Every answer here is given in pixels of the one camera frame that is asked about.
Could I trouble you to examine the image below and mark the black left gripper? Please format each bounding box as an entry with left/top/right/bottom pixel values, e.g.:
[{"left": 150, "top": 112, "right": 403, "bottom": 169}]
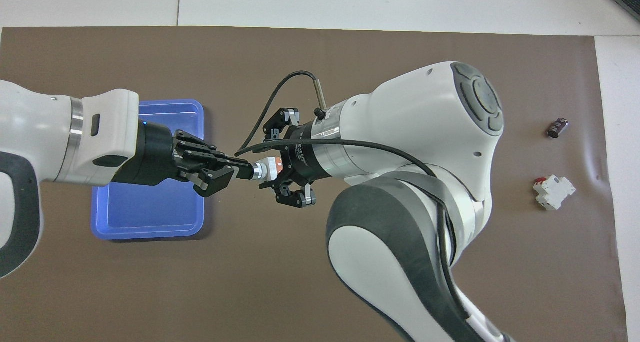
[{"left": 111, "top": 121, "right": 254, "bottom": 198}]

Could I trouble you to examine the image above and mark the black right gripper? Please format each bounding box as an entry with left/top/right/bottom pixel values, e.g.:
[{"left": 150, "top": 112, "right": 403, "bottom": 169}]
[{"left": 258, "top": 107, "right": 326, "bottom": 209}]

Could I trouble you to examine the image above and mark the orange white push switch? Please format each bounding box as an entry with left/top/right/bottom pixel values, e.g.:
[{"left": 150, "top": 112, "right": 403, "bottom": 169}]
[{"left": 248, "top": 155, "right": 285, "bottom": 184}]

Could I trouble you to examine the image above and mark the blue plastic tray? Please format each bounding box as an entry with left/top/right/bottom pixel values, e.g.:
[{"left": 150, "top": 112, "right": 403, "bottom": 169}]
[{"left": 90, "top": 99, "right": 206, "bottom": 241}]

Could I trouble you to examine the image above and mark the brown table mat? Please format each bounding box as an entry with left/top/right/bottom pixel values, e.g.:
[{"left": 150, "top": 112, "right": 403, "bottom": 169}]
[{"left": 0, "top": 26, "right": 630, "bottom": 342}]

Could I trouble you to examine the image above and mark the white circuit breaker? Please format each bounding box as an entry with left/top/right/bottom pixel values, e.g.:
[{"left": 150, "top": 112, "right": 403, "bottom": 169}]
[{"left": 533, "top": 175, "right": 577, "bottom": 211}]

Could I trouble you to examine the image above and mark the small black electronic component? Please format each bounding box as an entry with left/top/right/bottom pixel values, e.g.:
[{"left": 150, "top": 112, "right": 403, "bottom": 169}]
[{"left": 546, "top": 117, "right": 570, "bottom": 139}]

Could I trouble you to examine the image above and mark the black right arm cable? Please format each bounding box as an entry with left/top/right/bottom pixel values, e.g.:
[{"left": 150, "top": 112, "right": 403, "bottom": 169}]
[{"left": 234, "top": 71, "right": 458, "bottom": 283}]

